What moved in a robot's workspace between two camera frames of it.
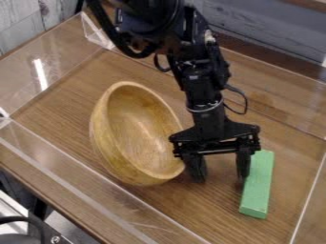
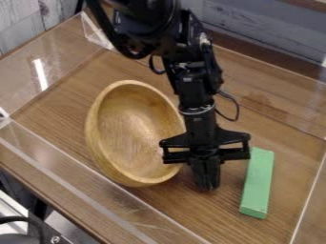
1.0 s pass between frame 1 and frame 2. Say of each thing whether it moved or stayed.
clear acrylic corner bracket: stayed
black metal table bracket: stayed
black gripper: moved
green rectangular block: stayed
